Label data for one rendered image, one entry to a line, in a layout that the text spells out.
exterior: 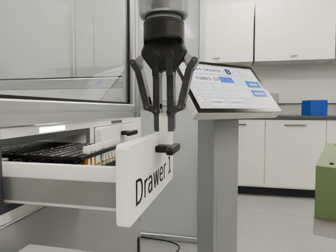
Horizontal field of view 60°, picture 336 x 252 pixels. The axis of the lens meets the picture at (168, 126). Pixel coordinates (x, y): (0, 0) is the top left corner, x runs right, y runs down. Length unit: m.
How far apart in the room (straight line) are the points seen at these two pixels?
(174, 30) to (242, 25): 3.32
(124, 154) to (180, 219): 1.89
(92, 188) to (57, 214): 0.22
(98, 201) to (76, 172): 0.05
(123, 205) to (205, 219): 1.09
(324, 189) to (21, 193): 0.54
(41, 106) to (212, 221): 1.05
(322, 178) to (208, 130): 0.80
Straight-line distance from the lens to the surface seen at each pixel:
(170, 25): 0.52
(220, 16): 3.87
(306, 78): 4.18
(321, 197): 0.66
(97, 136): 0.74
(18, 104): 0.52
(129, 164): 0.39
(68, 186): 0.44
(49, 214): 0.62
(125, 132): 0.85
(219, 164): 1.37
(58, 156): 0.49
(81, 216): 0.73
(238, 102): 1.33
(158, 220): 2.30
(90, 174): 0.43
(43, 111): 0.58
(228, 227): 1.50
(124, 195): 0.39
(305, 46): 3.86
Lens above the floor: 0.97
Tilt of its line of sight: 3 degrees down
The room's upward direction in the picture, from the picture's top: straight up
